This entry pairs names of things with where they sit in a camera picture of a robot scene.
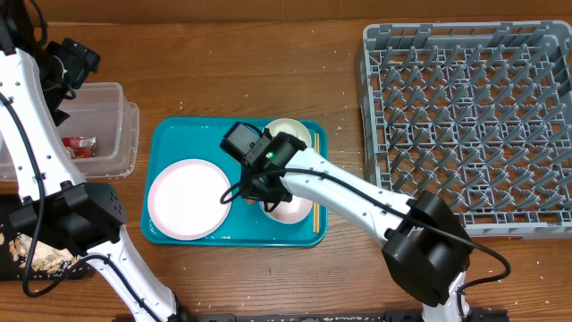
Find right wooden chopstick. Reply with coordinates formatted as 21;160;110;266
315;132;321;234

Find grey dish rack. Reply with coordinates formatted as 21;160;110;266
355;21;571;239

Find large white round plate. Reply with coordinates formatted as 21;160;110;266
147;159;231;241

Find small white round plate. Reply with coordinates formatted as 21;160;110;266
259;196;314;225

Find black waste tray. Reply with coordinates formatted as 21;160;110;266
1;195;72;281

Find white napkin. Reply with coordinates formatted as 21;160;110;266
65;147;75;159

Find clear plastic bin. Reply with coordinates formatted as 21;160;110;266
0;81;140;180

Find red snack wrapper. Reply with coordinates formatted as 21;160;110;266
62;136;97;159

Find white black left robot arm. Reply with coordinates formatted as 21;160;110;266
1;1;190;321

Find pale green bowl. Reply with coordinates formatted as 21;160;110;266
265;118;313;147

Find rice and food scraps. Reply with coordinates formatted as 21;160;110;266
1;233;78;275

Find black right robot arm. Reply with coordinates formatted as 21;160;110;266
220;123;511;321

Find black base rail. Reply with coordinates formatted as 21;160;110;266
191;309;510;322

